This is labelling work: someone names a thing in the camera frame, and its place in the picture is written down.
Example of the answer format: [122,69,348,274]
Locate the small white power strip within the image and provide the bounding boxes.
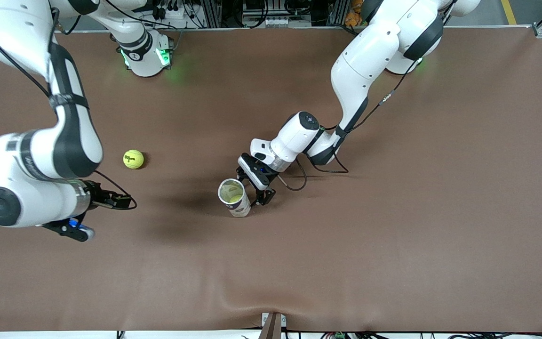
[259,16,296,28]

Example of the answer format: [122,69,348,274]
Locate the white power strip black plugs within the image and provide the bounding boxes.
[151,0,206,29]

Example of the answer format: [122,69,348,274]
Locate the orange lumpy objects heap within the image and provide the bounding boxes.
[345,0,363,26]

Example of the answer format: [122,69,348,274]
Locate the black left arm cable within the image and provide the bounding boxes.
[278,19,446,191]

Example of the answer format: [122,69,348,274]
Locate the Wilson tennis ball can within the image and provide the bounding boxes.
[218,178,252,218]

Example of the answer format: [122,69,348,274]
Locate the brown table mat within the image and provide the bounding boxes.
[0,27,542,332]

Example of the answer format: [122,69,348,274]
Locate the yellow tennis ball small print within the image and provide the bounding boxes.
[123,149,144,170]

